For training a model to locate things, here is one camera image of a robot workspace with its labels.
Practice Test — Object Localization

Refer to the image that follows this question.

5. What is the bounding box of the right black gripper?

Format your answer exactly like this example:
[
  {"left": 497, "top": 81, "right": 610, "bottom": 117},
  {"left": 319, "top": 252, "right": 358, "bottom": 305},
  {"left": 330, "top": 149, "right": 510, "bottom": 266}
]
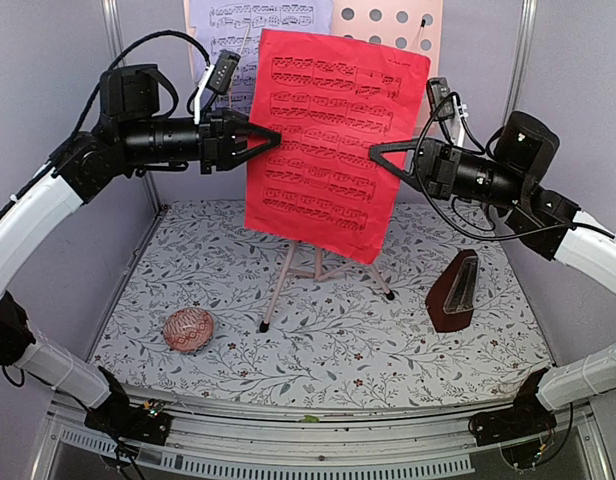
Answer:
[{"left": 370, "top": 134, "right": 527, "bottom": 209}]

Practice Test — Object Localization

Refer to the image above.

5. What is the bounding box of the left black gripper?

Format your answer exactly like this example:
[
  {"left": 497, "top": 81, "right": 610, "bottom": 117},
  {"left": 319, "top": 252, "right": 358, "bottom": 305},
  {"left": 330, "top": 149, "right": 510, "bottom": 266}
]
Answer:
[{"left": 119, "top": 105, "right": 283, "bottom": 172}]

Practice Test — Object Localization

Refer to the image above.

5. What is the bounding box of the red sheet music paper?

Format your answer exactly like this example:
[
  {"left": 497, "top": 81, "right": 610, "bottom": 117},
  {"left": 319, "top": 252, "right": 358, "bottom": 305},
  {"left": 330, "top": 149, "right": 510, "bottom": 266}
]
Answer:
[{"left": 245, "top": 29, "right": 430, "bottom": 264}]

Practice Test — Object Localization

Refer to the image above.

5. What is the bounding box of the purple sheet music paper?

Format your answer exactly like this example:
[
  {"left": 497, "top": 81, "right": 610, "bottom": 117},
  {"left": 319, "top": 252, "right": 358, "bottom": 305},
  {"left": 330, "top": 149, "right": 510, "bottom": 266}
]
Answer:
[{"left": 185, "top": 0, "right": 333, "bottom": 114}]

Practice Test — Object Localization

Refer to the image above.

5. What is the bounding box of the pink music stand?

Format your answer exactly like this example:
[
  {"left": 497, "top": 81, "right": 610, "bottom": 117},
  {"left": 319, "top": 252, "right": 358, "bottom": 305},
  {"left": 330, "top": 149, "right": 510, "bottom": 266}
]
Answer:
[{"left": 182, "top": 0, "right": 445, "bottom": 334}]

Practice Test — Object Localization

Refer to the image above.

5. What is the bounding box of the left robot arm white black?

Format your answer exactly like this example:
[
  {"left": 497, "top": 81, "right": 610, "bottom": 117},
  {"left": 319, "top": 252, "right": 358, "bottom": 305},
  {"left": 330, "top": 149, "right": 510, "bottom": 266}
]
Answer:
[{"left": 0, "top": 64, "right": 281, "bottom": 434}]

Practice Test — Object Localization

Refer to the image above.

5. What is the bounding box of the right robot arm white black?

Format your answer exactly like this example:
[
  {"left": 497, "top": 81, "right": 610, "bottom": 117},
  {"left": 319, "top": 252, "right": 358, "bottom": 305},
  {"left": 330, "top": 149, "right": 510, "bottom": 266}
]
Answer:
[{"left": 369, "top": 111, "right": 616, "bottom": 436}]

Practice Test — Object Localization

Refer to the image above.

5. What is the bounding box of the brown wooden metronome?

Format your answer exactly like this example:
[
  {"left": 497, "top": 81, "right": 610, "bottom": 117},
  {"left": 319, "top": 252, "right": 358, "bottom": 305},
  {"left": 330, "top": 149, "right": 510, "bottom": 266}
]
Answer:
[{"left": 425, "top": 249, "right": 479, "bottom": 333}]

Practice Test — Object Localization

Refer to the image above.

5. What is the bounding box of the floral patterned table mat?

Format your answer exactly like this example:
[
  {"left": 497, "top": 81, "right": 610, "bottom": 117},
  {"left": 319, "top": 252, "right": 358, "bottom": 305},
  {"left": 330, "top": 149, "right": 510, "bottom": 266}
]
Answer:
[{"left": 91, "top": 201, "right": 551, "bottom": 409}]

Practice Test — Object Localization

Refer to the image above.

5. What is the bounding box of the red patterned ceramic bowl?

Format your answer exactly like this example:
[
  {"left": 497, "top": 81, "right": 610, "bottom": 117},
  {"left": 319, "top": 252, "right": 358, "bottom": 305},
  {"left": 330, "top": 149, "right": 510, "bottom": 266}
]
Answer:
[{"left": 163, "top": 307, "right": 214, "bottom": 353}]

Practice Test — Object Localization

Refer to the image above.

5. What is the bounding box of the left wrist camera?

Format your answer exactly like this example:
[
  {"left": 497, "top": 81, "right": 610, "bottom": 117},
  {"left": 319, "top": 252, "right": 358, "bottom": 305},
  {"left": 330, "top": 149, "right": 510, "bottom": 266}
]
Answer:
[{"left": 187, "top": 50, "right": 241, "bottom": 125}]

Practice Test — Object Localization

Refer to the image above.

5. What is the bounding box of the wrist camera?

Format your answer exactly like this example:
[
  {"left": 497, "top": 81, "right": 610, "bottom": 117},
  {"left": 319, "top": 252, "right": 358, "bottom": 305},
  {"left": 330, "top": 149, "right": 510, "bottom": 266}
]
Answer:
[
  {"left": 187, "top": 50, "right": 241, "bottom": 125},
  {"left": 426, "top": 77, "right": 468, "bottom": 147}
]

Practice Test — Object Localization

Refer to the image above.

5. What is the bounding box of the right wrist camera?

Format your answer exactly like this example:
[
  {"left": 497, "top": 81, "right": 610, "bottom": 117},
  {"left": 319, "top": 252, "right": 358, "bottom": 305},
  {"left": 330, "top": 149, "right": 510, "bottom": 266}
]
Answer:
[{"left": 426, "top": 77, "right": 468, "bottom": 147}]

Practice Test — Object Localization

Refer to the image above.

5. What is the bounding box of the right black camera cable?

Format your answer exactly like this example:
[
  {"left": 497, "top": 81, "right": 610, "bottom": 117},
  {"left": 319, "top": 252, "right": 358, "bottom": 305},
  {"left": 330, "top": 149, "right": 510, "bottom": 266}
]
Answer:
[{"left": 415, "top": 92, "right": 499, "bottom": 241}]

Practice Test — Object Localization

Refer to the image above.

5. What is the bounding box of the black camera cable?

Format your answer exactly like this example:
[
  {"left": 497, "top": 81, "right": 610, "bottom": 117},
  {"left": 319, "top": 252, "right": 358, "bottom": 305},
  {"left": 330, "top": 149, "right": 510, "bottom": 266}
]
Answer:
[
  {"left": 70, "top": 30, "right": 212, "bottom": 136},
  {"left": 415, "top": 92, "right": 499, "bottom": 241}
]

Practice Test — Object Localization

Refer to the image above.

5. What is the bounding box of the left black camera cable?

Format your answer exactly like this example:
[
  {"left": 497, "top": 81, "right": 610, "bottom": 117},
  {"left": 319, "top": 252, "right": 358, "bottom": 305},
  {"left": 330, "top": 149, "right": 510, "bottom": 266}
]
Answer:
[{"left": 70, "top": 30, "right": 212, "bottom": 136}]

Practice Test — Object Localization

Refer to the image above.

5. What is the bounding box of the left aluminium frame post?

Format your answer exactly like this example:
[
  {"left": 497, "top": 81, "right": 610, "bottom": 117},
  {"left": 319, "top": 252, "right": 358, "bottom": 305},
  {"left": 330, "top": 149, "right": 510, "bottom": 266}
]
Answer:
[{"left": 101, "top": 0, "right": 161, "bottom": 213}]

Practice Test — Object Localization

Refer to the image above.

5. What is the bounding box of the aluminium frame post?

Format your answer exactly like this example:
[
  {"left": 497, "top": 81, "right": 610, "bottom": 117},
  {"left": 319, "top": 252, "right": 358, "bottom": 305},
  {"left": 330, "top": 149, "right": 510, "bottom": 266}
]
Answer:
[
  {"left": 101, "top": 0, "right": 161, "bottom": 213},
  {"left": 503, "top": 0, "right": 538, "bottom": 120}
]

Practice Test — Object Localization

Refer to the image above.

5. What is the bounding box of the right aluminium frame post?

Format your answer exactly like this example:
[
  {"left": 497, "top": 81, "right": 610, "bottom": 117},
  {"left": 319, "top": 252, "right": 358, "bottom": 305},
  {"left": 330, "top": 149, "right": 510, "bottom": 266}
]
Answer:
[{"left": 503, "top": 0, "right": 538, "bottom": 120}]

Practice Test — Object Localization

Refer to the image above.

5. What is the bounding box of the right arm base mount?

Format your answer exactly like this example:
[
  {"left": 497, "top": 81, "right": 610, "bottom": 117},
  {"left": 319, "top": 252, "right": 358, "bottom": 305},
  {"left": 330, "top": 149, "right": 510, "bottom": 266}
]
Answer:
[{"left": 468, "top": 389, "right": 557, "bottom": 446}]

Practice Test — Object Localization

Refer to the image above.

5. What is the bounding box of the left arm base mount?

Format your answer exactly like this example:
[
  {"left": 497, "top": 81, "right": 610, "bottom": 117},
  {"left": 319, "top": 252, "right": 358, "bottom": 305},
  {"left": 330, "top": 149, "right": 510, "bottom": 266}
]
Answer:
[{"left": 84, "top": 399, "right": 173, "bottom": 446}]

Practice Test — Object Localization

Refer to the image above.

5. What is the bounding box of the aluminium front rail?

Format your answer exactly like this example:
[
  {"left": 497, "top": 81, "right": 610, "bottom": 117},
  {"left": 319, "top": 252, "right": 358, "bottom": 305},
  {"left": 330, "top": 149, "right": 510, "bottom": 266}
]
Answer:
[{"left": 31, "top": 387, "right": 616, "bottom": 479}]

